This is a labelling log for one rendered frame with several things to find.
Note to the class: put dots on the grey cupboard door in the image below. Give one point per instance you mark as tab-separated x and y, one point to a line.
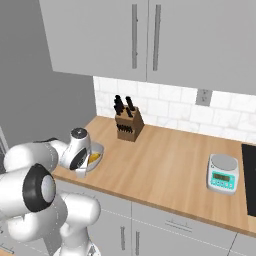
206	43
96	36
111	233
156	243

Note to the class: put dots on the grey drawer front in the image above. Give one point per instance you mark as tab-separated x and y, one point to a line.
206	230

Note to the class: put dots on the grey lower cupboard door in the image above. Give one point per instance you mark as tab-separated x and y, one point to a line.
156	243
111	233

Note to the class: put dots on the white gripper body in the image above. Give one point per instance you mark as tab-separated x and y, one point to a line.
82	171

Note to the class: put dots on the clear container with corn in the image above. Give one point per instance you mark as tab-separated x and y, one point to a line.
95	156

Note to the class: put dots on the black hob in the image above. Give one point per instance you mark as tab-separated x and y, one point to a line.
250	180

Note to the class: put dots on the grey wall socket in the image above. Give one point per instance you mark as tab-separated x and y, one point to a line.
203	97

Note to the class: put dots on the grey upper cupboard door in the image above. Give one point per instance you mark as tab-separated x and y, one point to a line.
96	36
206	43

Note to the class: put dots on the grey fridge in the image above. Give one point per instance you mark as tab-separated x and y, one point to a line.
30	83

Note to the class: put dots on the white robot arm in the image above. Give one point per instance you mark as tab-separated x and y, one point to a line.
30	196

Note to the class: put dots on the wooden knife block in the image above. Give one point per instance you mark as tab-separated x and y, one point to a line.
130	126

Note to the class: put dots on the white and teal kitchen scale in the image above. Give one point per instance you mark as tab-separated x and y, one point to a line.
222	174

